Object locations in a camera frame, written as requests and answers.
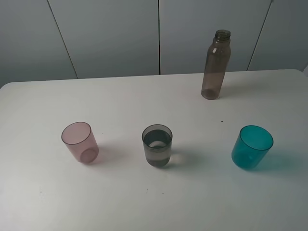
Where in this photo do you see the brown translucent plastic bottle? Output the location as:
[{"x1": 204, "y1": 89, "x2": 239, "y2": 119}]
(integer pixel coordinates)
[{"x1": 201, "y1": 29, "x2": 231, "y2": 100}]

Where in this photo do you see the grey translucent plastic cup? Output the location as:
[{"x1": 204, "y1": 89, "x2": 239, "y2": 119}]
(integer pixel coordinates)
[{"x1": 141, "y1": 124, "x2": 173, "y2": 168}]

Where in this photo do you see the pink translucent plastic cup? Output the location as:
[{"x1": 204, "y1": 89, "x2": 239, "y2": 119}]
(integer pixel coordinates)
[{"x1": 61, "y1": 122, "x2": 99, "y2": 164}]

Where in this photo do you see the teal translucent plastic cup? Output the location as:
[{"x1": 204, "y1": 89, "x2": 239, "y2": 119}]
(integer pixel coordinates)
[{"x1": 231, "y1": 125, "x2": 274, "y2": 170}]

